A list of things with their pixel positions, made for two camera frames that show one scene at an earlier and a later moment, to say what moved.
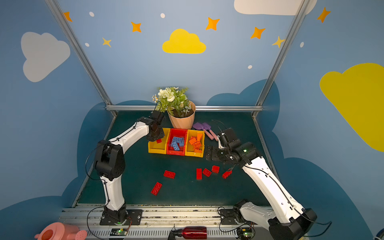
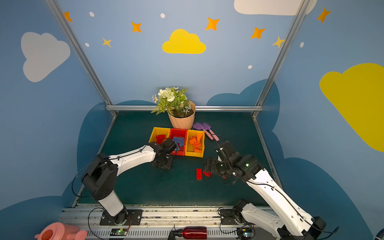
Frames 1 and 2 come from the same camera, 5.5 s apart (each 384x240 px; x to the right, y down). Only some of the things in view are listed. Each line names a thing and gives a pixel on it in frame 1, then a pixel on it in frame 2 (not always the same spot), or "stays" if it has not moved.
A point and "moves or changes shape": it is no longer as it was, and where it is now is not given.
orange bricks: x=196 y=144 stays
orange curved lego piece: x=199 y=136 stays
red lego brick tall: x=199 y=174 stays
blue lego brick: x=175 y=140 stays
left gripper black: x=157 y=117 -> x=163 y=162
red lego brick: x=169 y=174 moves or changes shape
